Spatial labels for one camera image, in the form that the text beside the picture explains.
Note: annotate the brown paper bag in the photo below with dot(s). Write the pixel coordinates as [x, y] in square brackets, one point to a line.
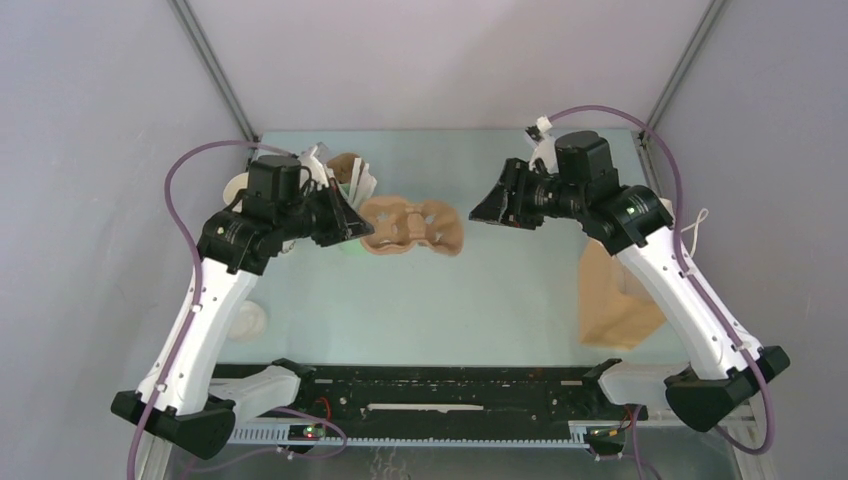
[615, 310]

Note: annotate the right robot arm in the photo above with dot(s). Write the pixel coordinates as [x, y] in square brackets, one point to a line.
[573, 177]

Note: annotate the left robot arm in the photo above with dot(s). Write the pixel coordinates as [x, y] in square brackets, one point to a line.
[283, 200]

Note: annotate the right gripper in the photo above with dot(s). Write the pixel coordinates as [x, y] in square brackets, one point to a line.
[497, 207]

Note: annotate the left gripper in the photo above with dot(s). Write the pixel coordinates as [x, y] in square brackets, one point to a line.
[345, 221]

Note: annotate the stack of paper cups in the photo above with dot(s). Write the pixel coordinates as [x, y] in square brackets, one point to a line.
[234, 186]

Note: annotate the green cup holder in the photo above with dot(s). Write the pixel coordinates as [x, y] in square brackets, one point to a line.
[352, 247]

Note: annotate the black front rail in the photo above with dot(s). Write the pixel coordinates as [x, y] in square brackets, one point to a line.
[417, 406]

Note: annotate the stack of white lids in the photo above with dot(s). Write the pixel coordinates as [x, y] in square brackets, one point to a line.
[249, 324]

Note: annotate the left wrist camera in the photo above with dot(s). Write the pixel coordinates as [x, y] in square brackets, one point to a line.
[313, 158]

